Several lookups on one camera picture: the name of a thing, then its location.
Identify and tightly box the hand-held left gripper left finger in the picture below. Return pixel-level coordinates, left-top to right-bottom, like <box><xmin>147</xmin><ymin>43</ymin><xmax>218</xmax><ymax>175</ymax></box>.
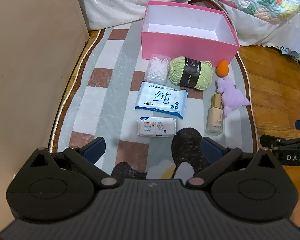
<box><xmin>30</xmin><ymin>136</ymin><xmax>119</xmax><ymax>188</ymax></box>

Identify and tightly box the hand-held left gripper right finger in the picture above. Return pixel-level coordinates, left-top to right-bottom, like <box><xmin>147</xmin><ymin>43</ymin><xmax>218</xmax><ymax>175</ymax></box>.
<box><xmin>185</xmin><ymin>137</ymin><xmax>278</xmax><ymax>188</ymax></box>

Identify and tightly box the beige foundation bottle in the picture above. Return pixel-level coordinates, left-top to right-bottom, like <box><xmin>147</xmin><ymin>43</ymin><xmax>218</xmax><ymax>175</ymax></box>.
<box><xmin>205</xmin><ymin>94</ymin><xmax>225</xmax><ymax>136</ymax></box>

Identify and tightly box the purple plush toy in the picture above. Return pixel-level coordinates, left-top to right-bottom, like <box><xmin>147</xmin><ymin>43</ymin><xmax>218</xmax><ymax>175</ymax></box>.
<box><xmin>216</xmin><ymin>78</ymin><xmax>251</xmax><ymax>118</ymax></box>

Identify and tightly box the blue wet wipes pack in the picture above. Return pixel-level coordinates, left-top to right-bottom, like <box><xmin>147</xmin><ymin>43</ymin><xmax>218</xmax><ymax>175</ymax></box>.
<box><xmin>134</xmin><ymin>81</ymin><xmax>189</xmax><ymax>120</ymax></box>

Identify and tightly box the green yarn ball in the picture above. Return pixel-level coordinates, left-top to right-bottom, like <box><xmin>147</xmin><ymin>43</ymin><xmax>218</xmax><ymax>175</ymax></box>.
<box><xmin>168</xmin><ymin>56</ymin><xmax>214</xmax><ymax>91</ymax></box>

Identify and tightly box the clear floss pick box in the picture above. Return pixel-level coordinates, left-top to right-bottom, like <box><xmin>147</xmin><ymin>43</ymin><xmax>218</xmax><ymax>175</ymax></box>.
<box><xmin>145</xmin><ymin>54</ymin><xmax>172</xmax><ymax>83</ymax></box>

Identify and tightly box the pink cardboard box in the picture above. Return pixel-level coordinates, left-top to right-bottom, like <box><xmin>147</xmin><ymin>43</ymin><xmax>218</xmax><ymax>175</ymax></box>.
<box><xmin>140</xmin><ymin>1</ymin><xmax>240</xmax><ymax>67</ymax></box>

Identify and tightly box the checkered grey rug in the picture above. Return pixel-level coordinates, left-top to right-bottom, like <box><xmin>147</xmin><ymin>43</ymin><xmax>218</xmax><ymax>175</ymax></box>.
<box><xmin>47</xmin><ymin>0</ymin><xmax>258</xmax><ymax>180</ymax></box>

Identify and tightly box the small white tissue pack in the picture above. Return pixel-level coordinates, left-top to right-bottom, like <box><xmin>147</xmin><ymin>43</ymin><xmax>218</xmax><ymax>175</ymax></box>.
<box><xmin>137</xmin><ymin>117</ymin><xmax>177</xmax><ymax>138</ymax></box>

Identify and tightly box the orange makeup sponge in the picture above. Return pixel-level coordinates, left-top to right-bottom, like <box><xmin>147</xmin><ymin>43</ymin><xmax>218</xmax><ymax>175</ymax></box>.
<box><xmin>216</xmin><ymin>59</ymin><xmax>230</xmax><ymax>77</ymax></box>

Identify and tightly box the beige cabinet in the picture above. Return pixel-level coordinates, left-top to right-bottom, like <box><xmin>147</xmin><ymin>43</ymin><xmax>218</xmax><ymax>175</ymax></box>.
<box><xmin>0</xmin><ymin>0</ymin><xmax>90</xmax><ymax>230</ymax></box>

